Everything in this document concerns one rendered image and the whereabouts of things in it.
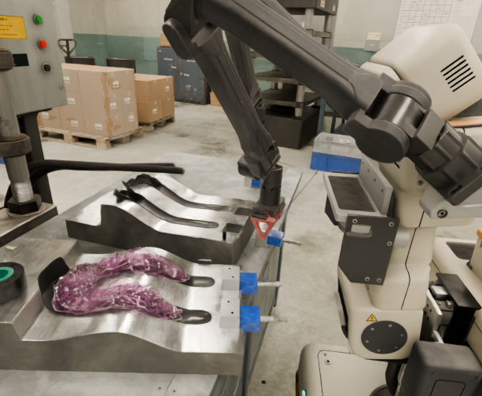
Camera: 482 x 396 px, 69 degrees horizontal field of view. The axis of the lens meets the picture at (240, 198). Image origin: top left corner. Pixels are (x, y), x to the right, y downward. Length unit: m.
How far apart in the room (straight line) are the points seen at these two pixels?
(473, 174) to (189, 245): 0.63
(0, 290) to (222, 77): 0.55
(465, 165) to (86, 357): 0.68
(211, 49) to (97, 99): 4.13
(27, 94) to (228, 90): 0.92
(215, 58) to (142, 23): 8.65
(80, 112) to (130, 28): 4.86
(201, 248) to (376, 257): 0.42
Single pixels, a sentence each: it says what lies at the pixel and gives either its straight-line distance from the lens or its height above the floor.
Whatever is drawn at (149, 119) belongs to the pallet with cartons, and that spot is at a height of 0.19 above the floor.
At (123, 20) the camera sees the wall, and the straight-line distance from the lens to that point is 9.69.
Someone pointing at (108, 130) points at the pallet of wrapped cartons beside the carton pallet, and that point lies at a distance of 4.78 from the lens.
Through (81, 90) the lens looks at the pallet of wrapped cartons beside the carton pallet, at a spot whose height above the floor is 0.68.
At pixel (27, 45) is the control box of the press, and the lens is 1.51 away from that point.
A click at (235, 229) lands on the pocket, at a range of 0.96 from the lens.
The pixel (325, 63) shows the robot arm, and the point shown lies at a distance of 0.56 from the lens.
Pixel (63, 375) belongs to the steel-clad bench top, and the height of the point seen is 0.80.
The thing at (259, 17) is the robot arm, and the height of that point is 1.38.
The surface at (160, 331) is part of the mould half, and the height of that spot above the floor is 0.87.
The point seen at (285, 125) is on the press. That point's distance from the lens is 4.89.
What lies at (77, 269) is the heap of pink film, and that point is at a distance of 0.82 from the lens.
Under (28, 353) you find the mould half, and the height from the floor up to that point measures 0.84.
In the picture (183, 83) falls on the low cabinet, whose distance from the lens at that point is 8.09.
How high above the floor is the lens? 1.35
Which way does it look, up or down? 24 degrees down
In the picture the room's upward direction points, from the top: 3 degrees clockwise
